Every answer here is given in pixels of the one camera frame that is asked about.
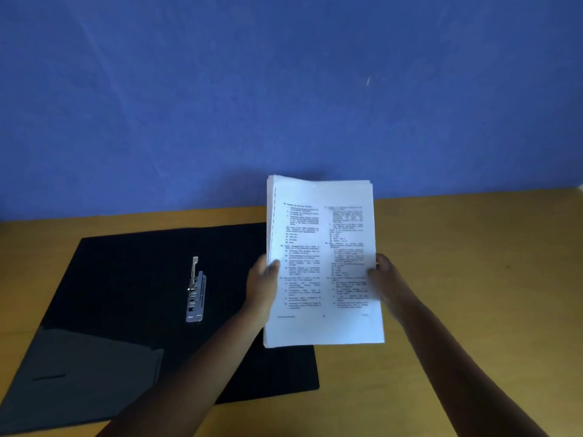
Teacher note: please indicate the person's right hand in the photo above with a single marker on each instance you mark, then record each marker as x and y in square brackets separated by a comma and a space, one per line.
[392, 286]

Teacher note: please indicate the person's left hand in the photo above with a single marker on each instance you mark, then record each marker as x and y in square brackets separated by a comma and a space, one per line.
[259, 286]

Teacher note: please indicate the person's right thumb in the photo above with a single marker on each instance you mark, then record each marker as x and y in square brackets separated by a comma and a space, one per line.
[374, 273]

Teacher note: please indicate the person's left thumb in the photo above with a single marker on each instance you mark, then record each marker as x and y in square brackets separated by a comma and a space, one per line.
[272, 266]

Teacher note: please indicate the stack of printed white papers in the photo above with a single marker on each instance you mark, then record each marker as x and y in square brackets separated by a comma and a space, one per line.
[323, 259]

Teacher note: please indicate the person's left forearm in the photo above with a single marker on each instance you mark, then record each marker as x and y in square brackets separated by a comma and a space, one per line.
[182, 377]

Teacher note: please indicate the person's right forearm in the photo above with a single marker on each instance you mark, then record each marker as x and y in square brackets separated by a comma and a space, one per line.
[464, 377]

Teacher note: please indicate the silver metal lever clip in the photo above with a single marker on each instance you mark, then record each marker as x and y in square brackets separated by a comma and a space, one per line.
[196, 291]

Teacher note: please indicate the open black file folder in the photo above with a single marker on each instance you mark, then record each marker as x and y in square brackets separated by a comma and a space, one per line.
[136, 314]

